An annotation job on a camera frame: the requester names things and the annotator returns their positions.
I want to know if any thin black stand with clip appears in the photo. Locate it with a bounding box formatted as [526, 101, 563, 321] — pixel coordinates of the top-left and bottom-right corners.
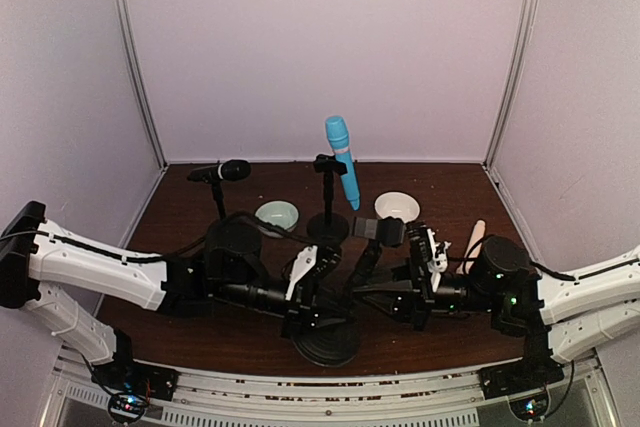
[293, 216, 406, 367]

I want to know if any tall black microphone stand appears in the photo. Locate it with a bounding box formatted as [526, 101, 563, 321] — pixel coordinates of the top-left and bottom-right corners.
[306, 154, 349, 244]

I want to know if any short black microphone stand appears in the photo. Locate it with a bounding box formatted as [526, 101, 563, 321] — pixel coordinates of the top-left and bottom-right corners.
[210, 181, 248, 226]

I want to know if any black handheld microphone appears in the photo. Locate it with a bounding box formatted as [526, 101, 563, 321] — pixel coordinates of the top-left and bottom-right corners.
[187, 159, 252, 184]

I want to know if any blue toy microphone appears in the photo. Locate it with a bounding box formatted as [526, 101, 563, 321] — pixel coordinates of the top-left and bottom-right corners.
[325, 116, 361, 211]

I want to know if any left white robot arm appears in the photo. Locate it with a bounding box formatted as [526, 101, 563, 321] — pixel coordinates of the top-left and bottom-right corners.
[1, 201, 360, 367]

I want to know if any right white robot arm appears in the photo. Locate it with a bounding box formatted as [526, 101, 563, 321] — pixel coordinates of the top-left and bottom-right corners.
[352, 236, 639, 364]

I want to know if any light teal bowl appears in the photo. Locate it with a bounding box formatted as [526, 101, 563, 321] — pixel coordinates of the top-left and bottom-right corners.
[255, 200, 299, 232]

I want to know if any white bowl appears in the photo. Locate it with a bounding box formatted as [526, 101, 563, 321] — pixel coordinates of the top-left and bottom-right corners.
[374, 191, 421, 223]

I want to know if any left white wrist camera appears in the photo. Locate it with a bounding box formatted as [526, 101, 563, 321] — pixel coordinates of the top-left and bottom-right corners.
[285, 245, 318, 301]

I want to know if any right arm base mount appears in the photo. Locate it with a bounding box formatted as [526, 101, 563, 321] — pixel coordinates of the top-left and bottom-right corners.
[478, 332, 564, 400]

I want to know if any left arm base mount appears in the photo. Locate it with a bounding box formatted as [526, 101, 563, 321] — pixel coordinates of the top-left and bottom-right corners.
[85, 329, 179, 426]

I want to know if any front aluminium rail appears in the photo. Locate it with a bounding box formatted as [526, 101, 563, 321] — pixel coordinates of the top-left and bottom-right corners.
[49, 346, 616, 427]

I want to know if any right aluminium frame post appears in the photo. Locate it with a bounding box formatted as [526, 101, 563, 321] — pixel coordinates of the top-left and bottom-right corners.
[483, 0, 539, 172]

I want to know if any aluminium frame post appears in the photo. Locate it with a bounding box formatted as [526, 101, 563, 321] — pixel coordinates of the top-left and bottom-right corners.
[114, 0, 168, 170]
[483, 0, 539, 172]

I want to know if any left aluminium frame post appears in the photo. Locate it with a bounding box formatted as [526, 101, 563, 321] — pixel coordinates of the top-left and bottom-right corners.
[114, 0, 168, 170]

